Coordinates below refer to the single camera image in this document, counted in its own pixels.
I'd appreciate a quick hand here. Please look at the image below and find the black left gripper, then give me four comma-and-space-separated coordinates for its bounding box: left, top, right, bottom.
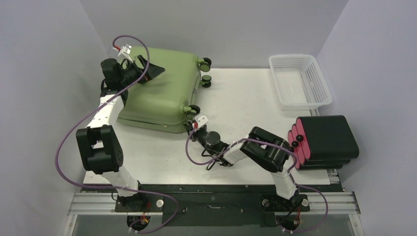
119, 56, 164, 87

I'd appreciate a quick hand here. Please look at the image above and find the green hard-shell suitcase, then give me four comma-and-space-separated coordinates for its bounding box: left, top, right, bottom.
117, 46, 212, 133

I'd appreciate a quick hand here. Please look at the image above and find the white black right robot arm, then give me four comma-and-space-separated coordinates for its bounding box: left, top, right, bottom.
185, 124, 299, 210

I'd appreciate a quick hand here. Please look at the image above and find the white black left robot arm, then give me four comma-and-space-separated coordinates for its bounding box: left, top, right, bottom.
76, 55, 165, 211

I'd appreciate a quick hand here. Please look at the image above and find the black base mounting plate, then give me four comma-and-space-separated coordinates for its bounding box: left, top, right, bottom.
81, 184, 342, 231

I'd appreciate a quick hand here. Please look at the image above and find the white perforated plastic basket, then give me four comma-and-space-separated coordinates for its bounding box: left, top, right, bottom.
268, 54, 332, 111

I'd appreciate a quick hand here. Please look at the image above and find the black and pink storage organizer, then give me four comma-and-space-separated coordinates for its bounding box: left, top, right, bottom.
287, 115, 359, 170

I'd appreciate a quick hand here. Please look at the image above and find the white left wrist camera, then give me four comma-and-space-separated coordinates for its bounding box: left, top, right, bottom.
118, 44, 134, 62

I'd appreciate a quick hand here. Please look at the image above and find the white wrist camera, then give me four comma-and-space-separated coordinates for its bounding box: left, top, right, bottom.
118, 44, 134, 62
192, 113, 209, 130

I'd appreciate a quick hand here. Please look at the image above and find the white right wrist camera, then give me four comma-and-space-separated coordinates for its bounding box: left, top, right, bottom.
192, 113, 209, 130

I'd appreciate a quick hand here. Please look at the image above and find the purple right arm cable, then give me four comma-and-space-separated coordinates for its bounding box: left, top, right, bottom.
185, 125, 329, 235

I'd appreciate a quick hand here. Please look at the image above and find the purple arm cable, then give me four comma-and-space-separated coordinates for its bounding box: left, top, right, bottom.
185, 125, 329, 235
55, 34, 179, 235

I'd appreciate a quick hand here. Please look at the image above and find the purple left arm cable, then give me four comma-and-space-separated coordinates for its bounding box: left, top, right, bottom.
55, 34, 179, 235

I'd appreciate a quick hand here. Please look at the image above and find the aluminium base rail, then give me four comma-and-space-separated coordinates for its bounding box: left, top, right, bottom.
68, 192, 360, 216

